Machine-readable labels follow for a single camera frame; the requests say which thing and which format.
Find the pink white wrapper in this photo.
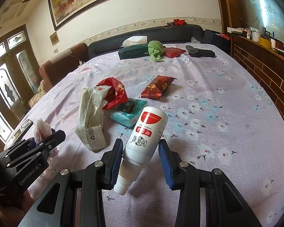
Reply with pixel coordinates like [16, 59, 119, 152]
[34, 118, 55, 144]

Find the cream paper bag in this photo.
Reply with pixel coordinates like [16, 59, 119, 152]
[75, 86, 111, 152]

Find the white red-label bottle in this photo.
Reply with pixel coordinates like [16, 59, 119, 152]
[114, 107, 168, 195]

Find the red plastic bag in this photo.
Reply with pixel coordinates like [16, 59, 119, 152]
[96, 77, 128, 110]

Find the black smartphone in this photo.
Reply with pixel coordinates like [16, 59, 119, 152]
[10, 119, 33, 145]

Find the wooden glass door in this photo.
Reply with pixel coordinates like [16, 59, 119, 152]
[0, 25, 41, 144]

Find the brown armchair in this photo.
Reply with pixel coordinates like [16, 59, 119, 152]
[39, 43, 88, 92]

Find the purple floral tablecloth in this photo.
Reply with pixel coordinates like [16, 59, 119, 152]
[4, 43, 284, 227]

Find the teal tissue pack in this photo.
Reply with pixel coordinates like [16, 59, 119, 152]
[104, 98, 148, 128]

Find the red snack packet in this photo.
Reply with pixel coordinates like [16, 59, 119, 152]
[140, 75, 176, 99]

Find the dark green tissue box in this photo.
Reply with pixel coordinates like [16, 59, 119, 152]
[118, 36, 149, 59]

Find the wooden sideboard cabinet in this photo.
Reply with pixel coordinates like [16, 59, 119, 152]
[231, 35, 284, 121]

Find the green crumpled cloth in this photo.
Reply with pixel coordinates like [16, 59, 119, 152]
[148, 40, 165, 62]

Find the red flat pouch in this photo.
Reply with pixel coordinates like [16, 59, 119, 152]
[163, 47, 186, 58]

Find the yellow box on sideboard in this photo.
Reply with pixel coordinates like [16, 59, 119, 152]
[258, 37, 271, 49]

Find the clear plastic wrapper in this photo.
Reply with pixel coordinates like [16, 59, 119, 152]
[191, 37, 201, 44]

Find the black leather sofa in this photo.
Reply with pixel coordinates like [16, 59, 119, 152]
[87, 23, 205, 60]

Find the red item on sofa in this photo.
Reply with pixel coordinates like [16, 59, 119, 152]
[162, 19, 187, 29]

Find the small gold wall plaque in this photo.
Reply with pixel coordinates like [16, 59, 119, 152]
[50, 31, 59, 46]

